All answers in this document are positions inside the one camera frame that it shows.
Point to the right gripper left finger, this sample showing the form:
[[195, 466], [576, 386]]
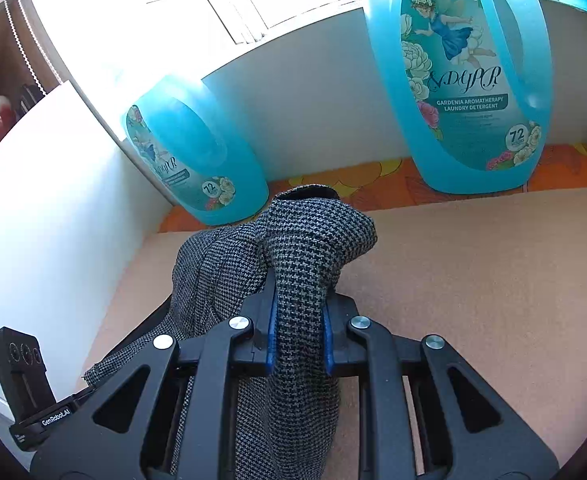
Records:
[[170, 412]]

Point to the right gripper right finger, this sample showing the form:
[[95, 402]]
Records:
[[424, 411]]

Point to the grey houndstooth pants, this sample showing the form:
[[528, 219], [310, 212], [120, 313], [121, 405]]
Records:
[[286, 421]]

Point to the left blue detergent bottle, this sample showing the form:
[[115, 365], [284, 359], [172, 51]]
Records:
[[194, 150]]

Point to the blue detergent bottle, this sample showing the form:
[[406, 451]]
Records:
[[471, 85], [194, 150]]

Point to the middle blue detergent bottle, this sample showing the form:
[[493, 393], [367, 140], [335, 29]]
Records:
[[471, 85]]

